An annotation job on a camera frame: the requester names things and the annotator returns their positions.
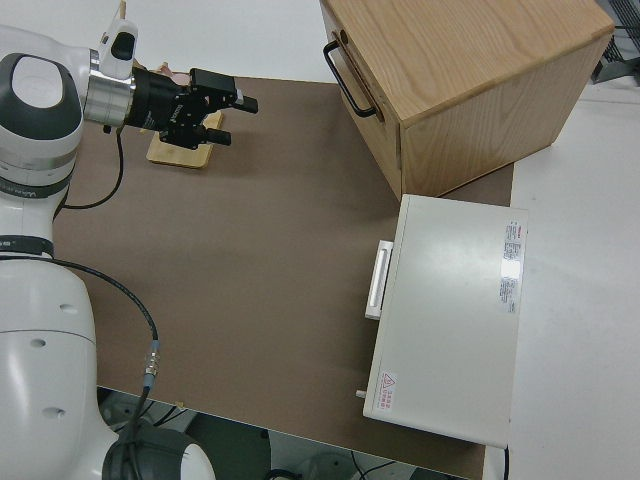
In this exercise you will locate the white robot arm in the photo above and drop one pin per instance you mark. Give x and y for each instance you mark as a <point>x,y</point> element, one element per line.
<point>40,325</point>

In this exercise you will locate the pink mug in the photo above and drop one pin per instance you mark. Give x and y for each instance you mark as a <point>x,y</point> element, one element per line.
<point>177,76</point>

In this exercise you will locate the wooden mug tree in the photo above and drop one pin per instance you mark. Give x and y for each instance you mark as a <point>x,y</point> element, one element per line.
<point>180,157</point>

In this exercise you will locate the white toaster oven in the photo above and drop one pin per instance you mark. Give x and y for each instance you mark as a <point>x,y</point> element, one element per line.
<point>450,310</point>

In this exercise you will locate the brown table mat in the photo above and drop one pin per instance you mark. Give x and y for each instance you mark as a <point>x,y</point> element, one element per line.
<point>250,250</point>

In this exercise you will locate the light wooden cabinet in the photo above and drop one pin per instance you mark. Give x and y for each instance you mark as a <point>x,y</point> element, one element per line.
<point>475,60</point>

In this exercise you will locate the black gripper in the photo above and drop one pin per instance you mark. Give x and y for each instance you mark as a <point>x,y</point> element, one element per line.
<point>155,100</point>

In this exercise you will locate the light wooden drawer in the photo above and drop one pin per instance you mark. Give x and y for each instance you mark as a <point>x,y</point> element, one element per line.
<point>352,75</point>

